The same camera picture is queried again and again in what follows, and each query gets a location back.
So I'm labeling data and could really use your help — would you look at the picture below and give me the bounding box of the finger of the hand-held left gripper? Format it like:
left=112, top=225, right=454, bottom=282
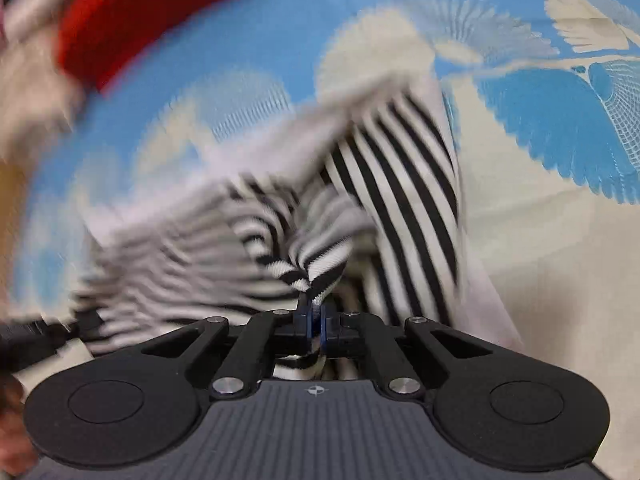
left=50, top=309, right=102, bottom=357

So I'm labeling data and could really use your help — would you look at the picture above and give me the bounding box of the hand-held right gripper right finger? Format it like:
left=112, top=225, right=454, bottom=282
left=320, top=310, right=495, bottom=401

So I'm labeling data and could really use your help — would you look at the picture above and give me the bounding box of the black white striped vest top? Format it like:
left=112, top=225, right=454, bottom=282
left=70, top=74, right=523, bottom=383

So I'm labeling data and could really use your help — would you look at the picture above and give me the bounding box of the person's left hand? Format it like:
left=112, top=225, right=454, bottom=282
left=0, top=375, right=38, bottom=476

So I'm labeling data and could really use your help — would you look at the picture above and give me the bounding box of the red folded blanket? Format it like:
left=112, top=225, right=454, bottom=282
left=54, top=0, right=282, bottom=95

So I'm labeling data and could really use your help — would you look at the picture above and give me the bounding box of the blue floral bed sheet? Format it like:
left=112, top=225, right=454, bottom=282
left=0, top=0, right=640, bottom=401

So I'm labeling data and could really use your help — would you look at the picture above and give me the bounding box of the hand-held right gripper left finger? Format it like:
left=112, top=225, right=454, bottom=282
left=142, top=309, right=314, bottom=401

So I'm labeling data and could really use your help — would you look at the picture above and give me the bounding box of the cream folded fleece blanket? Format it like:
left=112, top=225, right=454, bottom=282
left=0, top=0, right=91, bottom=163

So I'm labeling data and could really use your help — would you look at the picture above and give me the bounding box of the wooden headboard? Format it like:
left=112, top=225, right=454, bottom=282
left=0, top=160, right=28, bottom=271

